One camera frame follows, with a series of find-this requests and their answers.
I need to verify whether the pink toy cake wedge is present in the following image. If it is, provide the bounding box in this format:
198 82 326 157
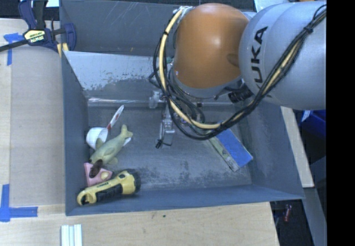
83 162 113 188

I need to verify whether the grey-green flat bar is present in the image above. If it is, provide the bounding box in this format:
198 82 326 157
207 136 240 172

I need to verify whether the yellow-green toy fish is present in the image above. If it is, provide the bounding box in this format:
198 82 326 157
89 124 134 167

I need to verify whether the blue flat block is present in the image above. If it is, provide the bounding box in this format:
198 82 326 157
215 128 254 168

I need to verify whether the grey metal bin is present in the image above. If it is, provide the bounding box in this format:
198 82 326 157
58 0 306 217

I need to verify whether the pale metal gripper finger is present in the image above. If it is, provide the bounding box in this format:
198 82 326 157
149 90 162 109
159 119 176 147

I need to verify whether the yellow and black flashlight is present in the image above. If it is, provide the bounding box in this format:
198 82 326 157
76 170 142 207

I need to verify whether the white cup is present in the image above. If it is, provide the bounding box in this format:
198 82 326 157
85 126 109 149

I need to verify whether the white spoon with red mark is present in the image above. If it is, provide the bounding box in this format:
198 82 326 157
106 104 125 132

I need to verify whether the black cylinder on white bracket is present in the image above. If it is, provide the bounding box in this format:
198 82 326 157
227 85 255 105

